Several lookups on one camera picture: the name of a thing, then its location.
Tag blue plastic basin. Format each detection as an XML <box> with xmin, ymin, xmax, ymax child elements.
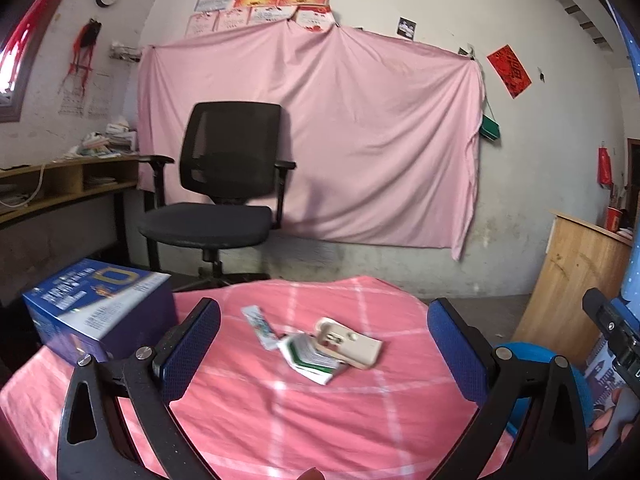
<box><xmin>492</xmin><ymin>341</ymin><xmax>596</xmax><ymax>436</ymax></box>

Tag red window curtain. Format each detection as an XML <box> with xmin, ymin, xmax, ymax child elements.
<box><xmin>0</xmin><ymin>0</ymin><xmax>56</xmax><ymax>96</ymax></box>

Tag wire wall rack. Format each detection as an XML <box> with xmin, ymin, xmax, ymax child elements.
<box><xmin>109</xmin><ymin>42</ymin><xmax>143</xmax><ymax>63</ymax></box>

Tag person's right hand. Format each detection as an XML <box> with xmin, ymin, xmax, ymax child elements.
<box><xmin>587</xmin><ymin>385</ymin><xmax>638</xmax><ymax>456</ymax></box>

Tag pink wall sheet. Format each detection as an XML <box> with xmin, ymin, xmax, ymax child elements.
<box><xmin>136</xmin><ymin>22</ymin><xmax>487</xmax><ymax>262</ymax></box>

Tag window frame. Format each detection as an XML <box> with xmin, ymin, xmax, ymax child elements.
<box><xmin>0</xmin><ymin>0</ymin><xmax>56</xmax><ymax>123</ymax></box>

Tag white strip wrapper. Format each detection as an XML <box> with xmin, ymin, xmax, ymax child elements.
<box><xmin>240</xmin><ymin>305</ymin><xmax>277</xmax><ymax>351</ymax></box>

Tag white cable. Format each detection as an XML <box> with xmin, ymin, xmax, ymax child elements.
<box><xmin>0</xmin><ymin>162</ymin><xmax>48</xmax><ymax>208</ymax></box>

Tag blue cardboard box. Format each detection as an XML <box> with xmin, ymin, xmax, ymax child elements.
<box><xmin>21</xmin><ymin>258</ymin><xmax>178</xmax><ymax>366</ymax></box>

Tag stack of books and papers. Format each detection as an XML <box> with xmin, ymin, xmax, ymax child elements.
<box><xmin>70</xmin><ymin>117</ymin><xmax>138</xmax><ymax>158</ymax></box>

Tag wall calendar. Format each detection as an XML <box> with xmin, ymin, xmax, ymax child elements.
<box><xmin>57</xmin><ymin>72</ymin><xmax>111</xmax><ymax>121</ymax></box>

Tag pink checked tablecloth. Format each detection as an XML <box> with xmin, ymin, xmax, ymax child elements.
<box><xmin>0</xmin><ymin>275</ymin><xmax>516</xmax><ymax>480</ymax></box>

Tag wooden desk with shelf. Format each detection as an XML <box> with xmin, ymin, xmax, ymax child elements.
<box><xmin>0</xmin><ymin>155</ymin><xmax>148</xmax><ymax>306</ymax></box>

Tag red hanging bag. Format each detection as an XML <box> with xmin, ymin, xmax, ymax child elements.
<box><xmin>598</xmin><ymin>146</ymin><xmax>613</xmax><ymax>187</ymax></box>

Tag beige plastic device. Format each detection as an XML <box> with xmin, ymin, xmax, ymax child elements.
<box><xmin>312</xmin><ymin>317</ymin><xmax>384</xmax><ymax>372</ymax></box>

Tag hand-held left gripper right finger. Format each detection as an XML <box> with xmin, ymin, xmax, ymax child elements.
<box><xmin>426</xmin><ymin>297</ymin><xmax>590</xmax><ymax>480</ymax></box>

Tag wooden cabinet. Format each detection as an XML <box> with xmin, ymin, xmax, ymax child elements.
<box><xmin>512</xmin><ymin>210</ymin><xmax>635</xmax><ymax>368</ymax></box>

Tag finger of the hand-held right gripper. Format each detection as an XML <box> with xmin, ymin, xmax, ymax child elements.
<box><xmin>582</xmin><ymin>287</ymin><xmax>632</xmax><ymax>341</ymax></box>

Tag red wall poster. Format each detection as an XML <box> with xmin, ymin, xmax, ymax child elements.
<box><xmin>486</xmin><ymin>44</ymin><xmax>532</xmax><ymax>100</ymax></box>

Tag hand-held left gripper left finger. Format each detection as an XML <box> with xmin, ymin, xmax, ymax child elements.
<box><xmin>56</xmin><ymin>297</ymin><xmax>222</xmax><ymax>480</ymax></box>

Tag red tassel ornament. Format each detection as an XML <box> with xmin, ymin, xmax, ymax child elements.
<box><xmin>57</xmin><ymin>19</ymin><xmax>103</xmax><ymax>96</ymax></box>

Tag green hanging pouch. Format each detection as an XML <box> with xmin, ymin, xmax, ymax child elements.
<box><xmin>479</xmin><ymin>115</ymin><xmax>502</xmax><ymax>142</ymax></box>

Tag green and white packet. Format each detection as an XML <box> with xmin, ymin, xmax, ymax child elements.
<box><xmin>277</xmin><ymin>332</ymin><xmax>351</xmax><ymax>387</ymax></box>

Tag black office chair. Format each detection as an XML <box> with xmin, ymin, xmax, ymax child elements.
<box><xmin>137</xmin><ymin>101</ymin><xmax>297</xmax><ymax>291</ymax></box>

